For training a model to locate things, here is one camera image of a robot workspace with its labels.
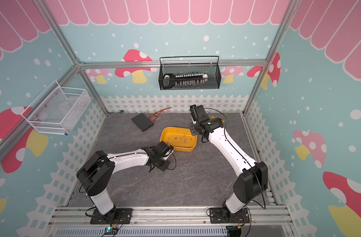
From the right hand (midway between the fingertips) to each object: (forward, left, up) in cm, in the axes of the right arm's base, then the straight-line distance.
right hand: (197, 125), depth 83 cm
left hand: (-14, +20, -23) cm, 34 cm away
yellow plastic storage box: (+7, +10, -24) cm, 27 cm away
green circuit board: (-47, +45, -25) cm, 69 cm away
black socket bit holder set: (+26, +16, +12) cm, 33 cm away
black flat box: (+22, +40, -22) cm, 51 cm away
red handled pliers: (+30, +30, -22) cm, 48 cm away
